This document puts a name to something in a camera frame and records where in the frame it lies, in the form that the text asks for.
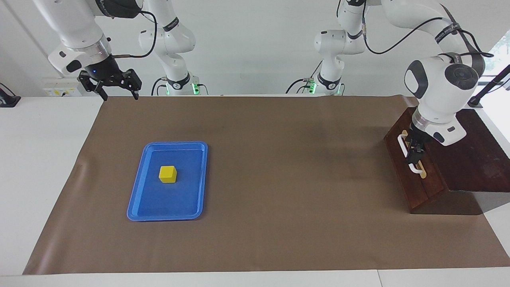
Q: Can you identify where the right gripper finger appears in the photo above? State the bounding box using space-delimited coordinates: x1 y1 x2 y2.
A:
78 71 108 101
121 69 143 100

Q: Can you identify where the white drawer handle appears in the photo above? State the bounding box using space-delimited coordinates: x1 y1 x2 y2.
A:
398 134 424 174

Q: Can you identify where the wooden drawer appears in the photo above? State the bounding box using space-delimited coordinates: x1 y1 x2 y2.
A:
388 107 447 204

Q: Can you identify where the yellow cube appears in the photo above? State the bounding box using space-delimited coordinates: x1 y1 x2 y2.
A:
159 165 177 184

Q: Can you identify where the dark wooden cabinet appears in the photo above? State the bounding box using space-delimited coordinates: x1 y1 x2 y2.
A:
384 107 510 216

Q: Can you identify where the bright window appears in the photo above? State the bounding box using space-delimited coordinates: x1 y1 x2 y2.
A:
450 31 510 98

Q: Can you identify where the blue plastic tray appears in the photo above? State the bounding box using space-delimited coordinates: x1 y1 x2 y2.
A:
127 141 208 222

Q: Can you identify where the brown table mat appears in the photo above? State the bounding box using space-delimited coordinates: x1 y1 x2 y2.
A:
23 95 510 275

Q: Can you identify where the black base power cable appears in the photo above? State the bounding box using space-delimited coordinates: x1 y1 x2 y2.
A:
285 60 324 94
151 77 168 96

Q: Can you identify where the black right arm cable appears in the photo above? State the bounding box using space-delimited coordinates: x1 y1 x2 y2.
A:
114 10 158 59

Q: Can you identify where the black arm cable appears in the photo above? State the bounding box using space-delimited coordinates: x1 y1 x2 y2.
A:
337 0 494 58
114 10 158 59

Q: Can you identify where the white wall socket box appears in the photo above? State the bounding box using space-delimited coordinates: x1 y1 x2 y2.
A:
43 77 82 97

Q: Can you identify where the black clamp mount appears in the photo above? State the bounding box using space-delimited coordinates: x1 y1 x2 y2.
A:
0 83 21 108

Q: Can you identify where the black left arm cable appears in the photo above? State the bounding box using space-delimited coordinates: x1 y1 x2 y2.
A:
337 0 494 58

